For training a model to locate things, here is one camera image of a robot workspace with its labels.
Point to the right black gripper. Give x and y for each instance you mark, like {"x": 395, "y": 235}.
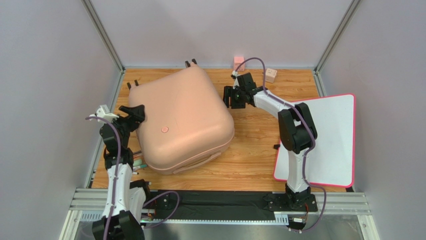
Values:
{"x": 232, "y": 97}

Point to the green marker pens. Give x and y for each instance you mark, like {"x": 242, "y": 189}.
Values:
{"x": 138, "y": 165}

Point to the pink suitcase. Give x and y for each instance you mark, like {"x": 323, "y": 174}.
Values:
{"x": 186, "y": 122}

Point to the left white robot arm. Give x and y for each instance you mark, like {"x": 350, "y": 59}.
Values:
{"x": 121, "y": 217}

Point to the white board pink edge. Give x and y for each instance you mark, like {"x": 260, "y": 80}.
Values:
{"x": 332, "y": 161}

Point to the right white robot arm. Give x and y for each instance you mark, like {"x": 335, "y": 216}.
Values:
{"x": 297, "y": 132}

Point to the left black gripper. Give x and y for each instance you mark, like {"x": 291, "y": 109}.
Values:
{"x": 138, "y": 116}

